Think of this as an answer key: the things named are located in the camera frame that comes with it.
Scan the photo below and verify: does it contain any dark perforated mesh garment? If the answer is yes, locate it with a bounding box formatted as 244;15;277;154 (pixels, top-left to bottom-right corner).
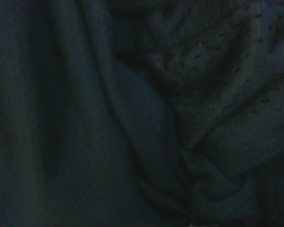
113;0;284;152

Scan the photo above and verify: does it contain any black cotton garment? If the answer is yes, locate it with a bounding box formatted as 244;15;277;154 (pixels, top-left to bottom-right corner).
0;0;284;227

